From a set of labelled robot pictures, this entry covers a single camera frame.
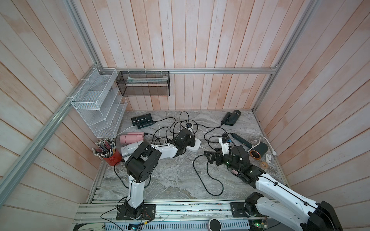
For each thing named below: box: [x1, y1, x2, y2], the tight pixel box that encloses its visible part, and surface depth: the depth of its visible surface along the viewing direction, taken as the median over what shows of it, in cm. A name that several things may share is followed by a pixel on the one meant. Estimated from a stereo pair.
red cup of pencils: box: [91, 137, 122, 167], surface depth 83 cm
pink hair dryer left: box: [119, 131, 145, 145], surface depth 99 cm
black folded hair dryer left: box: [131, 113, 154, 129], surface depth 110 cm
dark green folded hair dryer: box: [221, 109, 242, 127], surface depth 113 cm
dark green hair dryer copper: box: [230, 133, 269, 160], surface depth 95 cm
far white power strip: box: [185, 138, 201, 153], surface depth 97 cm
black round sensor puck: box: [208, 218, 223, 231], surface depth 67 cm
